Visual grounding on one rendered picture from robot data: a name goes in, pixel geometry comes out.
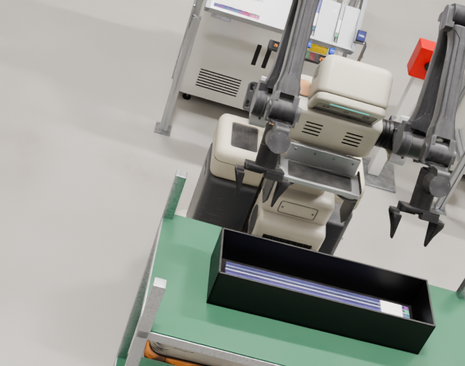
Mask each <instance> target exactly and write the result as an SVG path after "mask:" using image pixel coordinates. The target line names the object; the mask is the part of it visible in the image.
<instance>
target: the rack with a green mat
mask: <svg viewBox="0 0 465 366"><path fill-rule="evenodd" d="M186 178H187V172H186V171H182V170H179V169H177V171H176V174H175V177H174V181H173V183H172V186H171V189H170V192H169V196H168V198H167V201H166V205H165V208H164V210H163V214H162V217H161V220H160V223H159V225H158V229H157V232H156V234H155V238H154V241H153V245H152V248H151V250H150V254H149V256H148V259H147V263H146V265H145V269H144V272H143V275H142V279H141V281H140V284H139V287H138V290H137V294H136V296H135V299H134V303H133V306H132V310H131V312H130V315H129V318H128V321H127V324H126V327H125V330H124V334H123V337H122V339H121V343H120V346H119V348H118V352H117V355H116V358H115V361H114V363H113V366H176V365H171V364H168V363H165V362H159V361H156V360H153V359H148V358H145V357H142V354H143V351H144V349H145V345H146V343H147V340H150V341H155V342H158V343H163V344H166V345H170V346H174V347H177V348H181V349H186V350H189V351H194V352H197V353H200V354H205V355H209V356H212V357H216V358H220V359H225V360H228V361H231V362H237V363H239V364H242V365H248V366H465V278H464V280H463V282H462V283H461V284H460V286H459V287H458V290H457V291H456V292H455V291H452V290H448V289H445V288H440V287H437V286H434V285H430V284H429V292H430V296H431V301H432V308H433V312H434V321H435V325H436V327H435V329H434V330H433V332H432V334H431V335H430V337H429V338H428V340H427V341H426V343H425V344H424V346H423V348H422V349H421V351H420V352H419V354H412V353H409V352H406V351H400V350H397V349H392V348H389V347H385V346H380V345H376V344H373V343H368V342H365V341H359V340H356V339H352V338H347V337H344V336H340V335H335V334H332V333H327V332H323V331H319V330H314V329H311V328H306V327H302V326H299V325H294V324H290V323H287V322H281V321H278V320H273V319H270V318H266V317H260V316H257V315H254V314H249V313H245V312H240V311H237V310H234V309H228V308H224V307H221V306H216V305H213V304H207V303H206V299H207V292H208V283H209V270H210V262H211V255H212V253H213V250H214V247H215V245H216V243H217V240H218V237H219V234H220V232H221V230H222V227H219V226H216V225H213V224H208V223H206V222H202V221H198V220H194V219H190V218H187V217H184V216H179V215H176V214H175V211H176V209H177V205H178V202H179V199H180V196H181V194H182V190H183V187H184V185H185V181H186ZM138 322H139V324H138ZM137 324H138V327H137ZM136 328H137V332H136V334H135V337H134V340H133V343H132V346H131V348H130V351H129V347H130V345H131V342H132V339H133V336H134V332H135V330H136ZM128 351H129V353H128Z"/></svg>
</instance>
